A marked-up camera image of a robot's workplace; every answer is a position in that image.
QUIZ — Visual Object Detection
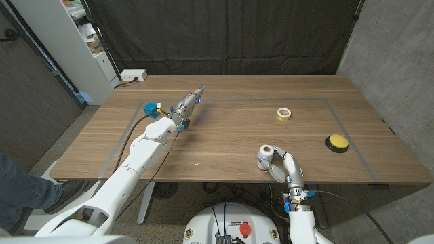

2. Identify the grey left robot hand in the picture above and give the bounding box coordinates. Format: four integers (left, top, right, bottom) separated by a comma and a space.
168, 84, 207, 131

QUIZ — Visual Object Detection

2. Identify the black door handle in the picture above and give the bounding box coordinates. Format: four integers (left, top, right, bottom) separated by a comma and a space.
0, 28, 21, 43

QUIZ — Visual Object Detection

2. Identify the black backdrop curtain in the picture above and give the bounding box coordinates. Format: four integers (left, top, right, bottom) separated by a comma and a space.
84, 0, 363, 76

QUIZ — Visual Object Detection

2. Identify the person leg in jeans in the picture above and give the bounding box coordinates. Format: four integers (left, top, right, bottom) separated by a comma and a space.
0, 150, 64, 235

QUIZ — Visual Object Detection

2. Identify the round black floor fan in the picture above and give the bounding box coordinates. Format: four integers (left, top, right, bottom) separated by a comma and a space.
153, 182, 180, 200

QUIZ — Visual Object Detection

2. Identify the grey table leg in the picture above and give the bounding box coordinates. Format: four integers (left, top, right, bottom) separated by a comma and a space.
136, 182, 156, 225
307, 184, 328, 230

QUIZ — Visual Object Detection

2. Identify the white string spool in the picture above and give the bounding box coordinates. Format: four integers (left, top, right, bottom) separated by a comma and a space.
256, 144, 275, 171

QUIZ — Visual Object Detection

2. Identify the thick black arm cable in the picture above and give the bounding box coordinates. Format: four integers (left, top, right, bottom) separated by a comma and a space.
113, 110, 159, 172
313, 190, 396, 244

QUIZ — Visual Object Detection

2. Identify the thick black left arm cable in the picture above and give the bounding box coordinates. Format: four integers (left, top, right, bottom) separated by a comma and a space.
113, 110, 159, 172

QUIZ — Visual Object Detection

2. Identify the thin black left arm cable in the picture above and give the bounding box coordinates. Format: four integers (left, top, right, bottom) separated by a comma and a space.
117, 130, 180, 220

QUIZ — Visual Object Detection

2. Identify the white shelf cabinet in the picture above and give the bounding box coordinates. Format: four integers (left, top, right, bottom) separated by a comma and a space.
9, 0, 121, 106

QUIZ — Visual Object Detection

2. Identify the cardboard box on shelf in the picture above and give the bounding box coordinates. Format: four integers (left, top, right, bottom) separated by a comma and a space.
86, 36, 104, 54

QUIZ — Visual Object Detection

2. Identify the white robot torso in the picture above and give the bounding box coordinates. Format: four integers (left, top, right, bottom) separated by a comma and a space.
182, 202, 281, 244

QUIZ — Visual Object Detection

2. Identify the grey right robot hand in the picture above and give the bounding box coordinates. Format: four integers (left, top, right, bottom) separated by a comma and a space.
256, 145, 305, 201

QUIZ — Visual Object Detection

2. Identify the blue cube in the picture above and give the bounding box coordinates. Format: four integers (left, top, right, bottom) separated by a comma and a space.
142, 102, 161, 119

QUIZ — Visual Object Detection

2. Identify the white power strip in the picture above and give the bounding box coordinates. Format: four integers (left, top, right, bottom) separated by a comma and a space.
120, 68, 149, 82

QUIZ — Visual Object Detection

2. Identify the black backdrop stand pole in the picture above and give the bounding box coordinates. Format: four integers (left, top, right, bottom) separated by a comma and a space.
80, 0, 122, 81

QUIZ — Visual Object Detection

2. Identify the dark person shoe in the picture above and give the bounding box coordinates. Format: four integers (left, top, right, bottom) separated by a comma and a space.
43, 180, 88, 215

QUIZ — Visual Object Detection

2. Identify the smiley tape roll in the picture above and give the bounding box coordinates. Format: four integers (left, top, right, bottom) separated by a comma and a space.
276, 107, 292, 122

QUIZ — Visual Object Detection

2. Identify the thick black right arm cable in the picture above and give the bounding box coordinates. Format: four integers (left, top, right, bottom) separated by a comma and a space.
313, 190, 396, 244

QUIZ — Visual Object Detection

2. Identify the yellow push button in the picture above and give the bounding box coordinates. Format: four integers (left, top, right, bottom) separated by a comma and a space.
325, 134, 350, 154

